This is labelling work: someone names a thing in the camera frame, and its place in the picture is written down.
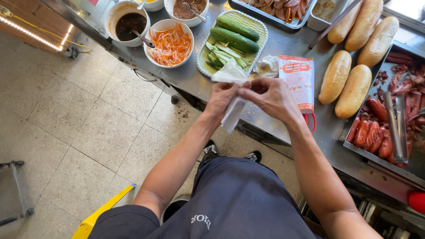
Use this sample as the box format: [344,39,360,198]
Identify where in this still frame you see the lit sign with light strip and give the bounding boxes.
[0,0,76,56]

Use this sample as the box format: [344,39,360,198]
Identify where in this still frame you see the person's black right shoe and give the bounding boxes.
[244,150,262,163]

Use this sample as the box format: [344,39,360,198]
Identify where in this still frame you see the person's black left shoe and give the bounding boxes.
[197,139,220,170]

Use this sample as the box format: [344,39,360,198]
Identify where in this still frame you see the grey metal frame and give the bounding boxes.
[0,160,36,228]

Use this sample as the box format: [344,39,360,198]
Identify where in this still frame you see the metal tray of sliced meat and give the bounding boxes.
[229,0,316,30]

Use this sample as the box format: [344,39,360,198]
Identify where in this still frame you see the person's black shoe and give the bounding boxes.
[197,139,220,170]
[244,150,262,163]

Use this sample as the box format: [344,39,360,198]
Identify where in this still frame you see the row of red sausages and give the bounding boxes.
[345,96,413,169]

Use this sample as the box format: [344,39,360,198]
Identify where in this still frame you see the metal container of fried egg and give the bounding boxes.
[306,0,350,32]

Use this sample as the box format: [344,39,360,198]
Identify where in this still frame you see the whole green cucumber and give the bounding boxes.
[216,15,260,42]
[209,27,260,55]

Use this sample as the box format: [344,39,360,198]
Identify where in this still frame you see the metal spoon with brown handle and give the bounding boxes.
[131,29,156,49]

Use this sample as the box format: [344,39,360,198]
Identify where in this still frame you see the white thin plastic bag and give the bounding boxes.
[211,59,250,134]

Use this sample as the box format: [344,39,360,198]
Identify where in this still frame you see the round metal bin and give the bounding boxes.
[160,194,192,226]

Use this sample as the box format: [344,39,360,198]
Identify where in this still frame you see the white bowl of pickled carrot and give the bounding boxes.
[143,19,195,69]

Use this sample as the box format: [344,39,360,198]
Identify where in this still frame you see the golden baguette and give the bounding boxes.
[357,16,400,68]
[334,64,373,120]
[344,0,384,52]
[327,0,364,44]
[318,50,352,105]

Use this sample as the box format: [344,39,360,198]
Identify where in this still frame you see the red rubber bands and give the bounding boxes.
[302,112,317,134]

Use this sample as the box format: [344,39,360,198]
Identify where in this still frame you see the white bowl of dark sauce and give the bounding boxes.
[104,0,151,48]

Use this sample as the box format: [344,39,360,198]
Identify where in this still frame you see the person's right hand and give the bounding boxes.
[237,78,305,126]

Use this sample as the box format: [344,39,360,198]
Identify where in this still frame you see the white bowl of brown paste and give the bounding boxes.
[164,0,210,28]

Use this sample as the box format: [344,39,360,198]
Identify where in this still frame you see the yellow cable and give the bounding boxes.
[0,11,93,54]

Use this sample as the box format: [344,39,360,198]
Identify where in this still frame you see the green and white ribbed tray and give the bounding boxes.
[195,9,269,79]

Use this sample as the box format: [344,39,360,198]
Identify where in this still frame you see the pile of red sliced meat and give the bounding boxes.
[376,51,425,140]

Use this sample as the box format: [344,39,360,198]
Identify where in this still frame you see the pile of cucumber slices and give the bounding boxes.
[205,41,252,71]

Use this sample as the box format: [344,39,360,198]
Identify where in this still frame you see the crumpled clear plastic glove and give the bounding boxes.
[254,55,280,79]

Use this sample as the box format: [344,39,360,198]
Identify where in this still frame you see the large metal meat tray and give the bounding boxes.
[343,40,425,188]

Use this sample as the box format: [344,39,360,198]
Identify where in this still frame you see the person's left hand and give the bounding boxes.
[203,81,252,122]

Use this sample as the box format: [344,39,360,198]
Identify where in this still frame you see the red round cap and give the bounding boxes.
[407,191,425,215]

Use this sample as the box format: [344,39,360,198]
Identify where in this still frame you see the stack of orange paper bags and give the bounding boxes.
[278,55,315,114]

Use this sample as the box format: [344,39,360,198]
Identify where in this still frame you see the metal spoon in brown paste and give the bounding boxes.
[182,2,207,23]

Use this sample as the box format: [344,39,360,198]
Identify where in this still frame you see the long dark knife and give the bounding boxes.
[308,0,363,50]

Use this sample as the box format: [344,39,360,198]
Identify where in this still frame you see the white bowl of yellow sauce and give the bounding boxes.
[134,0,165,12]

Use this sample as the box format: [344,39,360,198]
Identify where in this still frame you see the metal tongs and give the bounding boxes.
[382,92,410,164]

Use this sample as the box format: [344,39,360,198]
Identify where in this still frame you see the metal drawer handle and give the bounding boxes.
[133,68,157,83]

